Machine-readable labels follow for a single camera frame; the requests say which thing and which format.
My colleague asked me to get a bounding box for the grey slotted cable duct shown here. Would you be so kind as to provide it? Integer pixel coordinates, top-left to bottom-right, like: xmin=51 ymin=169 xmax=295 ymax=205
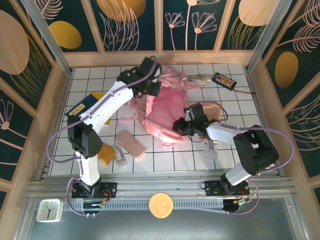
xmin=61 ymin=199 xmax=226 ymax=212

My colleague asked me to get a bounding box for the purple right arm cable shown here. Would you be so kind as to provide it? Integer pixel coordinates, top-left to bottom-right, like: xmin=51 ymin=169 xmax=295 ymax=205
xmin=199 ymin=101 xmax=296 ymax=216

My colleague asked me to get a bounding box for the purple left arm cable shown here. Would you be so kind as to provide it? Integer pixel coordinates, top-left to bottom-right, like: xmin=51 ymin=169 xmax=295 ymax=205
xmin=46 ymin=56 xmax=161 ymax=217

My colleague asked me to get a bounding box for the aluminium mounting rail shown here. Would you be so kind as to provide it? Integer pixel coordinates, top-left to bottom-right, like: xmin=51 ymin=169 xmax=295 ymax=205
xmin=24 ymin=174 xmax=296 ymax=201

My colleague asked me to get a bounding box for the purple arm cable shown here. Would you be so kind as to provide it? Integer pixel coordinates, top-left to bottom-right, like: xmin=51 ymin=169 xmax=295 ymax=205
xmin=199 ymin=101 xmax=296 ymax=216
xmin=46 ymin=56 xmax=161 ymax=217

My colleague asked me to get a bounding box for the thin red cable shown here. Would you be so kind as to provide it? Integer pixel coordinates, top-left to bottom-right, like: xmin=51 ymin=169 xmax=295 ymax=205
xmin=234 ymin=87 xmax=256 ymax=95

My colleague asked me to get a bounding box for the white alarm clock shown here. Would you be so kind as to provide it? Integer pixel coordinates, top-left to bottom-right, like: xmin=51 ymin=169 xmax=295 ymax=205
xmin=36 ymin=198 xmax=64 ymax=223

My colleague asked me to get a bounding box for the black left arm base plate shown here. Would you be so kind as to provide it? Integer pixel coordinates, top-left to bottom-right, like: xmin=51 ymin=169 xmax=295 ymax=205
xmin=71 ymin=181 xmax=118 ymax=200

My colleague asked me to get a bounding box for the mustard yellow wallet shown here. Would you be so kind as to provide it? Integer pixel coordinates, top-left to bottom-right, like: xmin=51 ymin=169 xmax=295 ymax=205
xmin=97 ymin=143 xmax=117 ymax=166

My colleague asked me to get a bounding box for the black charger box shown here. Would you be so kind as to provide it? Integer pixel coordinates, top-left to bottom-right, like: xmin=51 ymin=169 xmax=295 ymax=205
xmin=211 ymin=72 xmax=238 ymax=90

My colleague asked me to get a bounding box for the pink pencil case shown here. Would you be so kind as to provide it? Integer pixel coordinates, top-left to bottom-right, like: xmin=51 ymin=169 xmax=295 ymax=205
xmin=116 ymin=131 xmax=146 ymax=160

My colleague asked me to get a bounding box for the round yellow sponge disc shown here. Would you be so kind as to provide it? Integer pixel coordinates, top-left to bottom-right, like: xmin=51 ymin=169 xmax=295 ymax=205
xmin=148 ymin=191 xmax=174 ymax=220

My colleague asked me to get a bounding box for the blue notebook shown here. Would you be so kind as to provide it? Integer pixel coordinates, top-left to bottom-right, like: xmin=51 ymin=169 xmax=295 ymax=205
xmin=65 ymin=96 xmax=103 ymax=118

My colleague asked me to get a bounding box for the aluminium frame post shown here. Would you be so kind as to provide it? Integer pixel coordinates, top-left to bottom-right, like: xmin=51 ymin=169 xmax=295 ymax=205
xmin=21 ymin=0 xmax=74 ymax=76
xmin=246 ymin=0 xmax=294 ymax=74

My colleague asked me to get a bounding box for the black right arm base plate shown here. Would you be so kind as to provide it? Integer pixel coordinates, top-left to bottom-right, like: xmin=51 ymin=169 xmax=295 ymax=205
xmin=204 ymin=179 xmax=250 ymax=197

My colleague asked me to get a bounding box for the pink school backpack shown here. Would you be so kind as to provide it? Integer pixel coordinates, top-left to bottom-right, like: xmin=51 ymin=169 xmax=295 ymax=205
xmin=117 ymin=65 xmax=191 ymax=148

